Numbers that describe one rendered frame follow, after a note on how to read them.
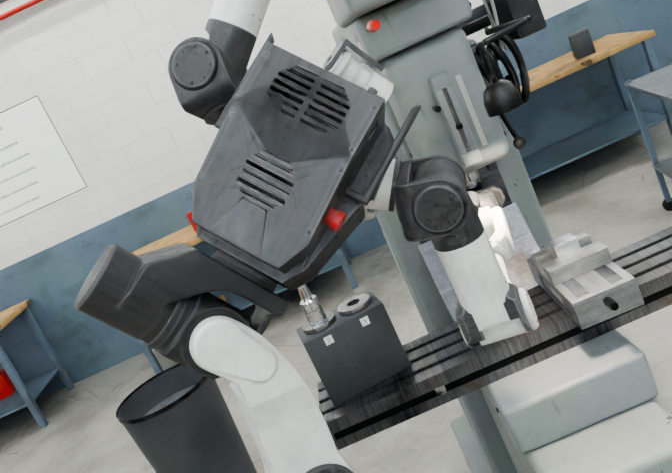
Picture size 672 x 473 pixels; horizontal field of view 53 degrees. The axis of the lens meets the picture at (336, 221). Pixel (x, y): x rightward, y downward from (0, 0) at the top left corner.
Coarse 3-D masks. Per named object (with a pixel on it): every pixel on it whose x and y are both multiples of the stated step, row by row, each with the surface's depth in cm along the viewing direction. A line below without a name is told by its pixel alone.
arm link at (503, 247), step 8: (496, 208) 142; (496, 216) 140; (504, 216) 144; (496, 224) 139; (504, 224) 138; (496, 232) 137; (504, 232) 137; (496, 240) 136; (504, 240) 136; (496, 248) 135; (504, 248) 136; (512, 248) 138; (504, 256) 136
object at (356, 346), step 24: (336, 312) 175; (360, 312) 168; (384, 312) 168; (312, 336) 167; (336, 336) 167; (360, 336) 168; (384, 336) 169; (312, 360) 166; (336, 360) 168; (360, 360) 169; (384, 360) 170; (408, 360) 172; (336, 384) 168; (360, 384) 170
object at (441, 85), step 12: (444, 72) 147; (432, 84) 146; (444, 84) 146; (444, 96) 147; (456, 96) 148; (444, 108) 148; (456, 108) 148; (444, 120) 151; (456, 120) 148; (456, 132) 149; (468, 132) 149; (456, 144) 150; (468, 144) 150; (468, 156) 150; (480, 156) 150
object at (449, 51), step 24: (408, 48) 150; (432, 48) 149; (456, 48) 149; (384, 72) 151; (408, 72) 149; (432, 72) 150; (456, 72) 150; (480, 72) 152; (408, 96) 151; (432, 96) 151; (480, 96) 151; (432, 120) 152; (480, 120) 153; (408, 144) 166; (432, 144) 153; (480, 144) 154; (504, 144) 154
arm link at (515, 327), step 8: (496, 256) 134; (504, 264) 135; (504, 272) 132; (512, 320) 120; (496, 328) 121; (504, 328) 120; (512, 328) 120; (520, 328) 120; (488, 336) 122; (496, 336) 121; (504, 336) 122; (512, 336) 122; (472, 344) 123; (480, 344) 123
